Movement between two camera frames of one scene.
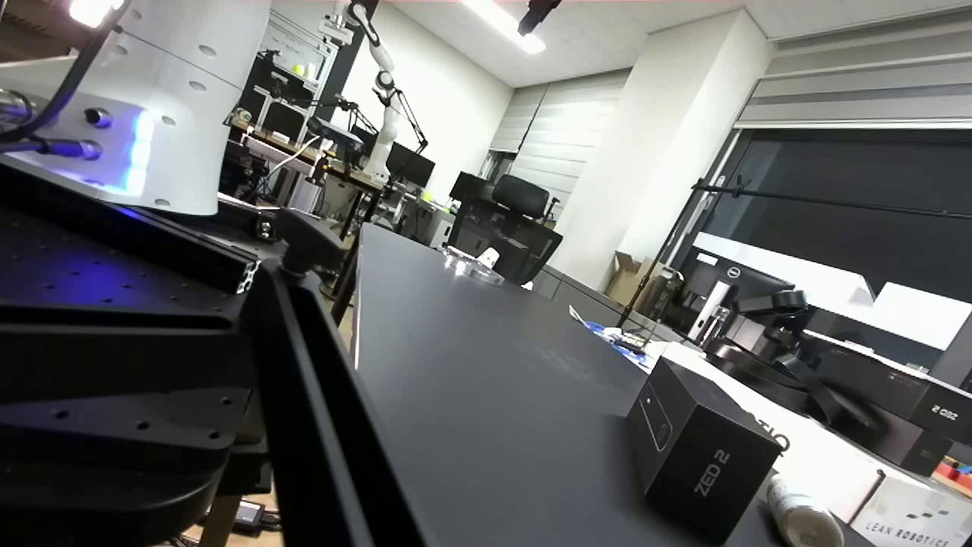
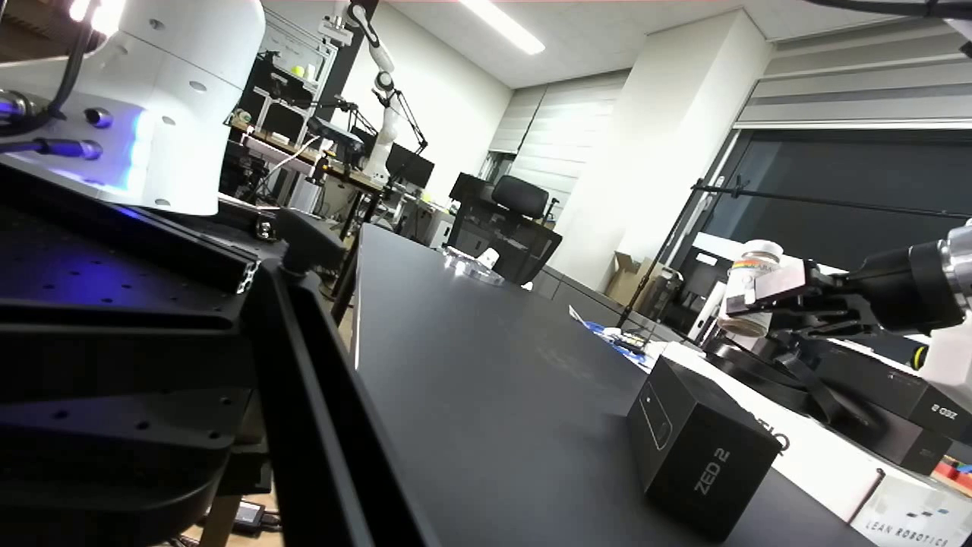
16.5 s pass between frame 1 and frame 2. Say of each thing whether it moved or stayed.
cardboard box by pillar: stayed
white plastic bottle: moved
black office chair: stayed
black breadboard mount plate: stayed
